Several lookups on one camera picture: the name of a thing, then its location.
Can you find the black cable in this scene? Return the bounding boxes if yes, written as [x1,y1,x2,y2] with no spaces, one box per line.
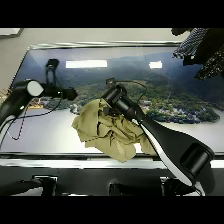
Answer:
[6,98,64,141]
[114,79,149,103]

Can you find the khaki long-sleeved shirt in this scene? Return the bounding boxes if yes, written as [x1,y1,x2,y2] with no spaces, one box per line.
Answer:
[71,98,158,164]

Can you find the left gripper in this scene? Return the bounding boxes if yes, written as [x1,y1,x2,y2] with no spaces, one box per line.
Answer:
[61,87,79,101]

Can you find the checked garment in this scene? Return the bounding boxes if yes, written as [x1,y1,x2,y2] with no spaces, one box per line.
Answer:
[172,27,210,60]

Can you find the silver frame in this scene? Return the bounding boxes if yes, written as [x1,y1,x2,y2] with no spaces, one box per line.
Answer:
[0,152,224,197]

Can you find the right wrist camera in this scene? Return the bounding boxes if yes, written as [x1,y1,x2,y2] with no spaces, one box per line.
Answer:
[105,77,117,86]

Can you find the black dotted garment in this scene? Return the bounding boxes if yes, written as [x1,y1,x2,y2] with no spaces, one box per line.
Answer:
[194,46,224,81]

